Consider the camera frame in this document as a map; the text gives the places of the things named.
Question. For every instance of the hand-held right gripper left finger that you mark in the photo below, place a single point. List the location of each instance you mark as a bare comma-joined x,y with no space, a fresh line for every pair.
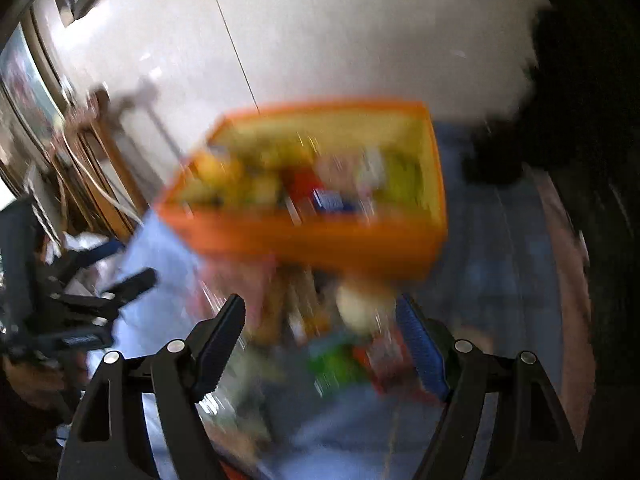
220,340

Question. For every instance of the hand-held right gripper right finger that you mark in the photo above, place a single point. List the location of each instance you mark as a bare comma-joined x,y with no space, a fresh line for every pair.
425,345

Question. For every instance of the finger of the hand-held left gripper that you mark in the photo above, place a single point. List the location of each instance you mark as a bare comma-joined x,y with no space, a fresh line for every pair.
95,255
130,287

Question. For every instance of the pile of mixed snack packets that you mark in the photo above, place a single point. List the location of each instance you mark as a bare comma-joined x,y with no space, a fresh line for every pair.
325,320

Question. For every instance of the orange cardboard box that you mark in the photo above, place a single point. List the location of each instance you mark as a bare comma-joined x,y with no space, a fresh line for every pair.
320,240

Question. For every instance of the blue striped tablecloth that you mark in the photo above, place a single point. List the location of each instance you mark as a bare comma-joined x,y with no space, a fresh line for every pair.
490,290

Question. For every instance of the carved wooden chair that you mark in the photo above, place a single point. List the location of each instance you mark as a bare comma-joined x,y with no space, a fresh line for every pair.
95,160

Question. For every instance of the pink cloth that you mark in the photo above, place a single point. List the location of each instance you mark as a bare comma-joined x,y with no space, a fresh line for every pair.
565,285

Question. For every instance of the framed red painting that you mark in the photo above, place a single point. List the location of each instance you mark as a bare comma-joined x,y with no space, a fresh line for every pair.
25,85

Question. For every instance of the dark carved wooden furniture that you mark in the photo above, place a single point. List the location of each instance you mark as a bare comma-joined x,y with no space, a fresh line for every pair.
590,160

